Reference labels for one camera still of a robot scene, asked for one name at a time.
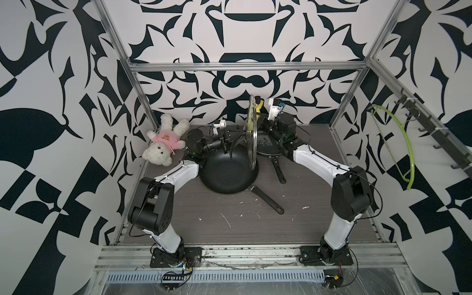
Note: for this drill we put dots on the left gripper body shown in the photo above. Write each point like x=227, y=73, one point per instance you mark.
x=220, y=143

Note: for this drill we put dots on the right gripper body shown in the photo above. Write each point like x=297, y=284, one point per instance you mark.
x=273, y=129

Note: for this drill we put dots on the large glass pot lid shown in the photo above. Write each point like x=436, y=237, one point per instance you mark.
x=251, y=132

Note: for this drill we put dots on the yellow cleaning cloth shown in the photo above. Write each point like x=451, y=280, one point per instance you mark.
x=259, y=105

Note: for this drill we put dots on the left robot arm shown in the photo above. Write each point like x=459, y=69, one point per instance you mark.
x=152, y=206

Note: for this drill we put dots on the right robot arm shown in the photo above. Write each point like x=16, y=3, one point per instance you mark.
x=351, y=191

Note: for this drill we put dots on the small black frying pan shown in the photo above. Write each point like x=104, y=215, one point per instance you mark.
x=268, y=147

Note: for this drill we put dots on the large black frying pan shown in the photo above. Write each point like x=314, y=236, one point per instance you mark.
x=227, y=173

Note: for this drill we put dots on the white teddy bear pink shirt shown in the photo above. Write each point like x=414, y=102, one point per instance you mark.
x=166, y=141

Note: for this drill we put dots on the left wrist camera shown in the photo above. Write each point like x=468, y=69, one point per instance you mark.
x=217, y=125

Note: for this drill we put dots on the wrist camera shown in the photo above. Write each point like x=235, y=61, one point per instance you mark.
x=276, y=106
x=217, y=125

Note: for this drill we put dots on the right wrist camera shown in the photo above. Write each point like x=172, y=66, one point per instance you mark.
x=276, y=106

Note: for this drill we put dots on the aluminium frame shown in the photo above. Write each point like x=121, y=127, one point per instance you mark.
x=329, y=61

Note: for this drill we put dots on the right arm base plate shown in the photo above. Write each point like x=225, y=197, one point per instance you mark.
x=325, y=256

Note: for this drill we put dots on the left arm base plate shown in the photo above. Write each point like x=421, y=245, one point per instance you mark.
x=184, y=256

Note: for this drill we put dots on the black wall hook rack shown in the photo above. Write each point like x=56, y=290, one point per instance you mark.
x=444, y=137

